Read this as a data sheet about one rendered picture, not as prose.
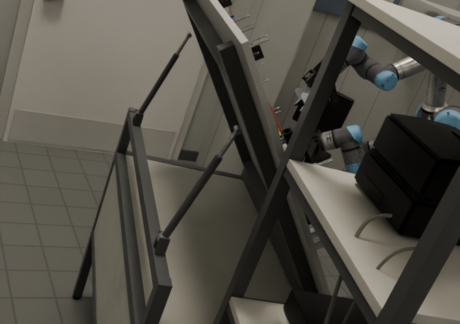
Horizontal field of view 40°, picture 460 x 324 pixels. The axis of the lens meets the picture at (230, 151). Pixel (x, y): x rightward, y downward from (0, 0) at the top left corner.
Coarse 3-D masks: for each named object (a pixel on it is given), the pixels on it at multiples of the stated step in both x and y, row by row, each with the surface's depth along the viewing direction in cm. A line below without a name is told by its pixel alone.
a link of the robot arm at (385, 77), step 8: (408, 56) 247; (376, 64) 246; (392, 64) 244; (400, 64) 243; (408, 64) 243; (416, 64) 244; (368, 72) 246; (376, 72) 242; (384, 72) 240; (392, 72) 241; (400, 72) 242; (408, 72) 244; (416, 72) 246; (376, 80) 242; (384, 80) 239; (392, 80) 240; (384, 88) 241; (392, 88) 242
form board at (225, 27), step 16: (208, 0) 176; (208, 16) 199; (224, 16) 157; (224, 32) 167; (240, 32) 144; (240, 48) 143; (256, 64) 142; (224, 80) 244; (256, 80) 143; (256, 96) 150; (240, 128) 260; (272, 128) 150; (272, 144) 155; (256, 160) 241; (288, 192) 164; (304, 224) 164; (304, 240) 173; (320, 272) 173; (320, 288) 180
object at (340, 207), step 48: (336, 48) 135; (432, 48) 100; (288, 144) 146; (336, 192) 136; (336, 240) 117; (384, 240) 123; (432, 240) 92; (240, 288) 159; (384, 288) 106; (432, 288) 112
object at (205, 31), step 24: (192, 0) 227; (192, 24) 237; (216, 48) 180; (216, 72) 248; (240, 72) 157; (240, 96) 160; (240, 144) 265; (264, 144) 167; (264, 168) 171; (264, 192) 245; (288, 216) 180; (288, 240) 184; (312, 288) 194
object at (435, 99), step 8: (440, 16) 263; (456, 24) 255; (432, 80) 273; (440, 80) 271; (432, 88) 274; (440, 88) 273; (432, 96) 276; (440, 96) 275; (424, 104) 282; (432, 104) 278; (440, 104) 278; (416, 112) 288; (424, 112) 281; (432, 112) 279
